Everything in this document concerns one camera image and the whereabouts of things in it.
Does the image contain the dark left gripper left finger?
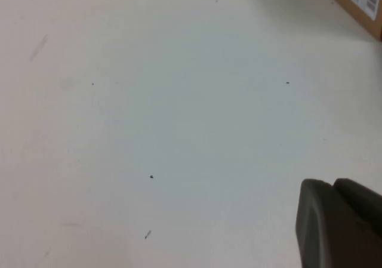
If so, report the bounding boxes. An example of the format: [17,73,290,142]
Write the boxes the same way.
[295,178,375,268]

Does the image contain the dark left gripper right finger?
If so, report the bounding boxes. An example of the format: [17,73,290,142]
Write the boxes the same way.
[331,177,382,268]

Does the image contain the brown cardboard shoe box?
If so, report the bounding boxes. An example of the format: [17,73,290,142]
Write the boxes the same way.
[316,0,382,42]

